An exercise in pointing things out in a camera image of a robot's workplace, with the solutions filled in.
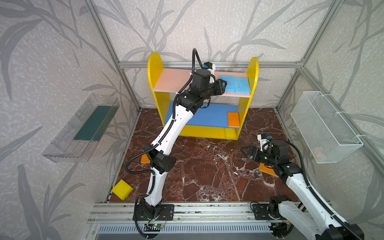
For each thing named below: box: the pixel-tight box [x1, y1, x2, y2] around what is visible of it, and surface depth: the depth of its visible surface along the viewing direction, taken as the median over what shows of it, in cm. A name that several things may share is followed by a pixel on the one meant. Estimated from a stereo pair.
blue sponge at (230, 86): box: [220, 75, 236, 93], surface depth 76 cm
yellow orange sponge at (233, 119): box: [228, 112, 240, 128], surface depth 94 cm
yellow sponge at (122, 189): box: [111, 179, 134, 201], surface depth 82 cm
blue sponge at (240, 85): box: [232, 75, 251, 94], surface depth 75 cm
